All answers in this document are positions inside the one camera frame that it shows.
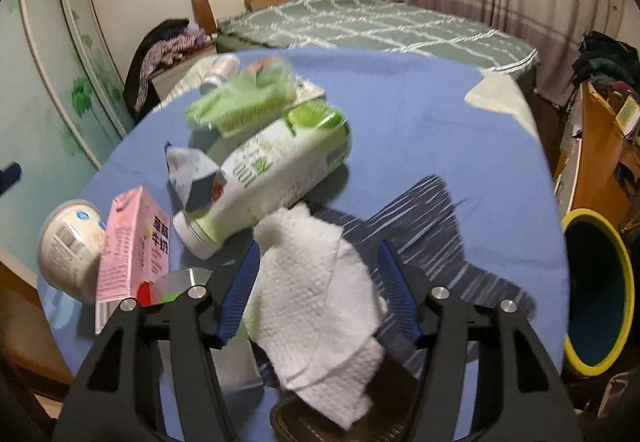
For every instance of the yellow rimmed trash bin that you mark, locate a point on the yellow rimmed trash bin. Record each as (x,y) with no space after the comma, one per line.
(595,292)

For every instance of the wardrobe with painted sliding doors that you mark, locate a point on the wardrobe with painted sliding doors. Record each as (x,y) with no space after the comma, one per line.
(50,72)

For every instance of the bed with green checked bedspread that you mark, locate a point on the bed with green checked bedspread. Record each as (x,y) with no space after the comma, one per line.
(375,27)

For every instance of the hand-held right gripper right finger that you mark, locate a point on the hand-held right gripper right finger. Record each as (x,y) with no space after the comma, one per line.
(395,287)

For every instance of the white paper towel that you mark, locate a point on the white paper towel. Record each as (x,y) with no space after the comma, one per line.
(310,302)

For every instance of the white plastic cup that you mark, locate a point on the white plastic cup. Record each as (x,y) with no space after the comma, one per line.
(65,242)

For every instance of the dark clothes on chair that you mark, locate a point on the dark clothes on chair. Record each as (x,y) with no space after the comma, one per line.
(150,62)

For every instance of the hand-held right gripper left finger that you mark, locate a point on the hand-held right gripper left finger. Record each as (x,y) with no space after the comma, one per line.
(240,292)

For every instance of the silver foil lid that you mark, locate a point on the silver foil lid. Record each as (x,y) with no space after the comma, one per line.
(175,282)

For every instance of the green framed card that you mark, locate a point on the green framed card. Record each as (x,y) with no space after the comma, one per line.
(629,114)

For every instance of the crumpled silver wrapper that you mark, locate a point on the crumpled silver wrapper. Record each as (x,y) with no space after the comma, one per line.
(192,177)

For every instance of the wooden dresser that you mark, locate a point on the wooden dresser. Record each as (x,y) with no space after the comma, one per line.
(600,162)

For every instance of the green plastic bag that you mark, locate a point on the green plastic bag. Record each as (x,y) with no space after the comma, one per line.
(240,97)

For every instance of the pile of folded clothes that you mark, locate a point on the pile of folded clothes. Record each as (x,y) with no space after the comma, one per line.
(605,57)

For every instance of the pink milk carton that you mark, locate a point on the pink milk carton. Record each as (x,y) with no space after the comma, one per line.
(130,247)

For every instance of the blue cloth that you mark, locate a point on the blue cloth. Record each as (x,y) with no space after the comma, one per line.
(425,122)

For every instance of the green and white carton bottle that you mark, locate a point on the green and white carton bottle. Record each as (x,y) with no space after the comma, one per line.
(280,172)

